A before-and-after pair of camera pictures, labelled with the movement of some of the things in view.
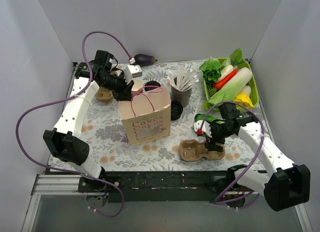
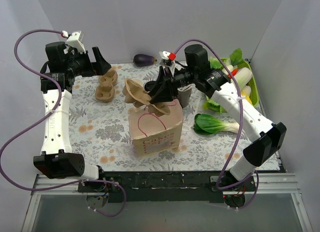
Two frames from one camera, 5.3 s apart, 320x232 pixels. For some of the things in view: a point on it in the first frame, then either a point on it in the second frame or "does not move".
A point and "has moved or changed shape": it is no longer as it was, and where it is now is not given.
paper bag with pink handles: [147, 116] has moved or changed shape
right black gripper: [213, 138] -> [167, 79]
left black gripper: [125, 86] -> [90, 64]
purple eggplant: [143, 60] does not move
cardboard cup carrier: [191, 150] -> [134, 92]
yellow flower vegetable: [244, 98] does not move
